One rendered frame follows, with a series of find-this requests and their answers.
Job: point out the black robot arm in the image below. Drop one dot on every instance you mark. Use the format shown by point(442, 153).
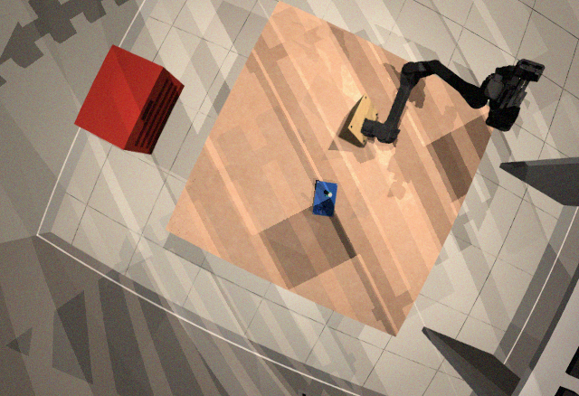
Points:
point(411, 72)

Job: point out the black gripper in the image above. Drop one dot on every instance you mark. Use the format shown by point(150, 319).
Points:
point(505, 114)

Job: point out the blue circuit board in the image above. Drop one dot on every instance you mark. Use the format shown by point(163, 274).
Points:
point(325, 199)

